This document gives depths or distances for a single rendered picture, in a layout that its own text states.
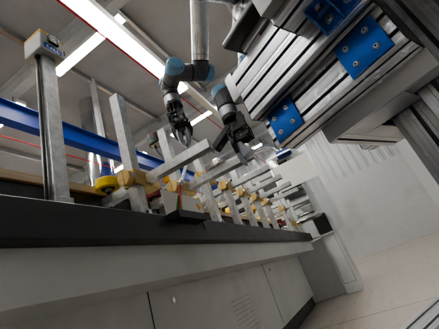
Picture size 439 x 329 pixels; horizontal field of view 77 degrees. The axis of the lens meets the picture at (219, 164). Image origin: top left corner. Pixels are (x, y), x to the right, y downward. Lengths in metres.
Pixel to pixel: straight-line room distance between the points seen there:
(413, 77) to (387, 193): 9.19
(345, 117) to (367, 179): 9.17
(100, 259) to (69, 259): 0.08
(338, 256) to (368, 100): 2.83
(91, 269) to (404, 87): 0.76
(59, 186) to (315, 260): 3.20
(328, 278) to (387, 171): 6.76
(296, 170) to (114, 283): 3.05
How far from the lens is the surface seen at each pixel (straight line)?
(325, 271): 3.60
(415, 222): 9.82
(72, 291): 0.66
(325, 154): 10.19
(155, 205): 1.19
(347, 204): 9.79
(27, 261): 0.62
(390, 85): 0.71
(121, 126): 0.99
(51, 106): 0.82
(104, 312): 0.96
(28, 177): 0.94
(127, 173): 0.87
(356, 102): 0.74
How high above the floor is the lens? 0.44
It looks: 24 degrees up
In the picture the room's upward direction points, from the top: 20 degrees counter-clockwise
